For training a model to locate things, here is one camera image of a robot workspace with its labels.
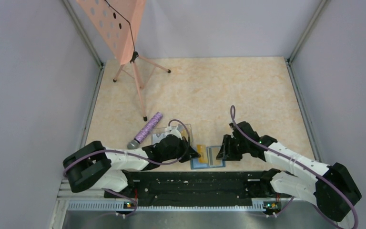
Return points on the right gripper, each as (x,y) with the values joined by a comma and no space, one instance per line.
(226,150)

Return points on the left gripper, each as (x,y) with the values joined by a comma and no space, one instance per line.
(192,154)

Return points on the gold credit card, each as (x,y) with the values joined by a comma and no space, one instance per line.
(213,153)
(203,159)

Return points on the blue leather card holder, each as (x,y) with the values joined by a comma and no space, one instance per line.
(195,165)

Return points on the clear plastic card box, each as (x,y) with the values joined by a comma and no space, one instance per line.
(185,131)

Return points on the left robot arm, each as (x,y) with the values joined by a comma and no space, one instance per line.
(96,166)

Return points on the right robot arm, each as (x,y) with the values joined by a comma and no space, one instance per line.
(329,188)

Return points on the silver credit card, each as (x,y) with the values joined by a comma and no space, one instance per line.
(156,138)

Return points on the purple glitter microphone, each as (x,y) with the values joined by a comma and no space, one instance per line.
(145,131)

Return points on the pink music stand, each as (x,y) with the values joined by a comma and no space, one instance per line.
(118,23)

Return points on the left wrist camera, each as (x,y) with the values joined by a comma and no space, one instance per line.
(174,130)

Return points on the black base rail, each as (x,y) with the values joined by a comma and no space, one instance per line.
(182,189)

